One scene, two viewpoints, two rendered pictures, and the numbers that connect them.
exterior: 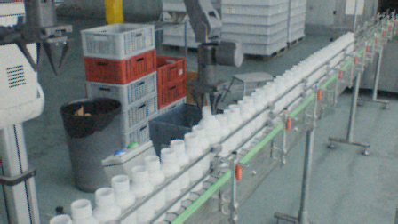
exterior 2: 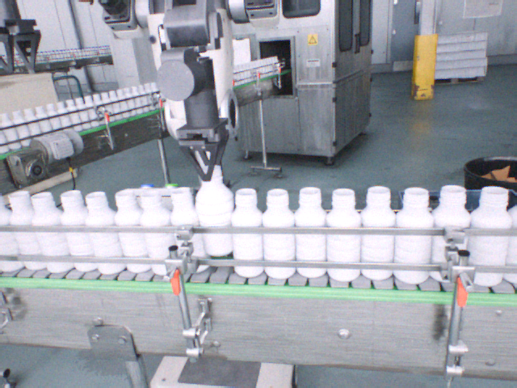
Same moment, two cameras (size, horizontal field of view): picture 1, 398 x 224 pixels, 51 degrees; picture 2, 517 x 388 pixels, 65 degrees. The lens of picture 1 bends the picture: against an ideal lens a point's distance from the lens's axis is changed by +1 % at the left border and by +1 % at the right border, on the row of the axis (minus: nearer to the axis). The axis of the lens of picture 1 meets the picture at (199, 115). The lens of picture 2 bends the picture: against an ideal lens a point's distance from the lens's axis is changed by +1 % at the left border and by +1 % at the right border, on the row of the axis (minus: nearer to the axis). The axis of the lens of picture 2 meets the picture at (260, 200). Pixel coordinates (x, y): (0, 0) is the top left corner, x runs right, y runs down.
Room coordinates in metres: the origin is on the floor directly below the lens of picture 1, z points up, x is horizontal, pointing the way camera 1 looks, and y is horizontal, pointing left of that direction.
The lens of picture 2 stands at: (1.02, -0.72, 1.43)
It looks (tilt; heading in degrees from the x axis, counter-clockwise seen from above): 23 degrees down; 72
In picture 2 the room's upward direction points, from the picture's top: 5 degrees counter-clockwise
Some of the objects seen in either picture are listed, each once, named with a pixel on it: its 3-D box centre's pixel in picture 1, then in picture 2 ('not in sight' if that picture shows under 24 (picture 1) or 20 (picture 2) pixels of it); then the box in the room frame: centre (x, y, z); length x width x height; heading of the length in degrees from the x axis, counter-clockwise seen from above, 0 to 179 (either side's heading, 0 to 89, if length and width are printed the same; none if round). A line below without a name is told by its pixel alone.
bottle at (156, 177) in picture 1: (153, 188); (81, 230); (0.90, 0.11, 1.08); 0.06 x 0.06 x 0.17
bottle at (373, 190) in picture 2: (246, 119); (377, 233); (1.41, -0.17, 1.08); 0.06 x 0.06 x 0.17
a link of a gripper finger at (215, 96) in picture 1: (210, 99); (205, 153); (1.15, -0.03, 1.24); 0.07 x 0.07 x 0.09; 60
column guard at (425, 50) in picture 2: not in sight; (423, 66); (6.43, 5.71, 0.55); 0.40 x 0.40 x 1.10; 60
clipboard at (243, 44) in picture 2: not in sight; (241, 53); (2.38, 3.75, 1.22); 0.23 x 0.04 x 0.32; 132
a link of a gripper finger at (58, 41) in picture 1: (51, 52); (8, 48); (0.84, 0.30, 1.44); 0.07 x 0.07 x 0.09; 60
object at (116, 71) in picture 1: (122, 63); not in sight; (3.78, 0.72, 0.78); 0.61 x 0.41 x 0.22; 157
